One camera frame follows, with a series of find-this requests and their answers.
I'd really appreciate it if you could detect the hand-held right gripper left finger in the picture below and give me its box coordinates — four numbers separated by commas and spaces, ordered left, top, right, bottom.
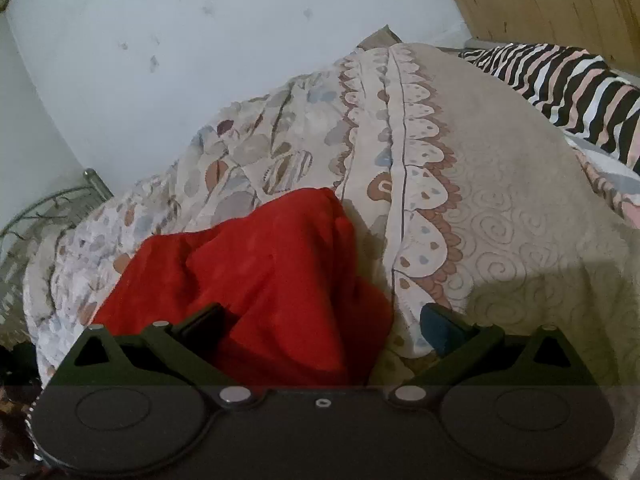
55, 302, 252, 406

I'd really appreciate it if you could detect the red top garment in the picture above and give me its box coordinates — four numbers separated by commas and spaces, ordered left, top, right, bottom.
92, 187, 396, 389

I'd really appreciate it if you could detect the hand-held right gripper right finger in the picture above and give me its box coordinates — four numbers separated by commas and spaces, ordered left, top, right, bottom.
390, 304, 598, 406

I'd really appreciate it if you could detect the black white striped blanket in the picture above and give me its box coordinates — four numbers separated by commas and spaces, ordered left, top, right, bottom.
457, 44, 640, 179

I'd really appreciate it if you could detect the metal scrollwork bed headboard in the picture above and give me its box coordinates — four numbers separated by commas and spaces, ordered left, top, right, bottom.
0, 167, 115, 311

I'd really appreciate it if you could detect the pink grey patterned cloth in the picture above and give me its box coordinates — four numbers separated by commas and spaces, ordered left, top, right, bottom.
562, 132, 640, 222

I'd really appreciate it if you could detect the pebble print bedsheet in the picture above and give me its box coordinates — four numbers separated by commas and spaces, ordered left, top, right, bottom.
22, 42, 640, 391

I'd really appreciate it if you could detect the beige cushion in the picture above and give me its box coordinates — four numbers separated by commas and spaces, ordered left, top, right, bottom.
356, 24, 403, 52

